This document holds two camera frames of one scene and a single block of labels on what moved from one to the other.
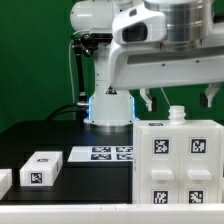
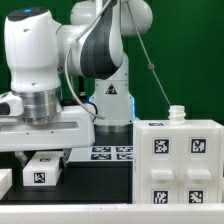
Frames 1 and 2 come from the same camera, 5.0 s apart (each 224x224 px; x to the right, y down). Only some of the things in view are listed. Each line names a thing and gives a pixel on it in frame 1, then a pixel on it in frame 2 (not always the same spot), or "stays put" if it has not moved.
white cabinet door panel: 159,166 stays put
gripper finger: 145,94 → 21,156
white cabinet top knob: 177,115 stays put
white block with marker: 41,169 stays put
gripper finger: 210,91 → 66,154
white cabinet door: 200,165 stays put
